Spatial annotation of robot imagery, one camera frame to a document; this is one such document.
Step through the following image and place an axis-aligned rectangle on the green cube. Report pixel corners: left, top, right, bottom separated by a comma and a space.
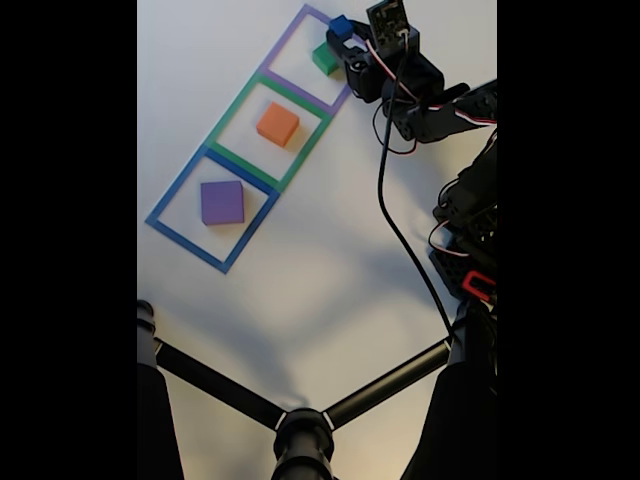
311, 40, 347, 77

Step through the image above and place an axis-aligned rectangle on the orange block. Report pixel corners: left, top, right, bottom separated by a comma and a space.
256, 102, 301, 150

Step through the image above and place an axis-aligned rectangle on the purple block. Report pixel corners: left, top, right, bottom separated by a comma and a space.
199, 180, 246, 226

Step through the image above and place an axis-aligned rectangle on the purple tape square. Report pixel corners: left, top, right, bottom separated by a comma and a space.
259, 3, 369, 114

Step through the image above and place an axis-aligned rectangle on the green tape square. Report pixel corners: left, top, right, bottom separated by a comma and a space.
205, 72, 332, 194

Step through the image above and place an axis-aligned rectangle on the red clamp part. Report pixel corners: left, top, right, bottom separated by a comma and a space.
460, 269, 498, 301

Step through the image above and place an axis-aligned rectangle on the blue tape square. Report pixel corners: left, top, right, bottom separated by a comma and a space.
144, 143, 281, 275

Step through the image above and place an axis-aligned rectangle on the black tripod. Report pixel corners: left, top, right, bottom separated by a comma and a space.
137, 298, 498, 480

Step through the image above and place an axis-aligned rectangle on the gripper camera circuit board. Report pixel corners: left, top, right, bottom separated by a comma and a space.
366, 0, 421, 55

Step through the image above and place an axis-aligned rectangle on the black camera cable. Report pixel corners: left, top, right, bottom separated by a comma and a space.
377, 34, 455, 346

